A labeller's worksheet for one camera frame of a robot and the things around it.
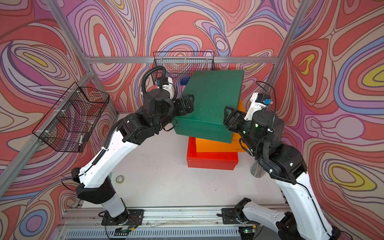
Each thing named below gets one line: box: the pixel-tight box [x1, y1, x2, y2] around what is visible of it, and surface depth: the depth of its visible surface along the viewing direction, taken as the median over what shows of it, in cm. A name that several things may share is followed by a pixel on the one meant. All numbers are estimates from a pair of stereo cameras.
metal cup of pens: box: [250, 161, 266, 178], surface depth 87 cm
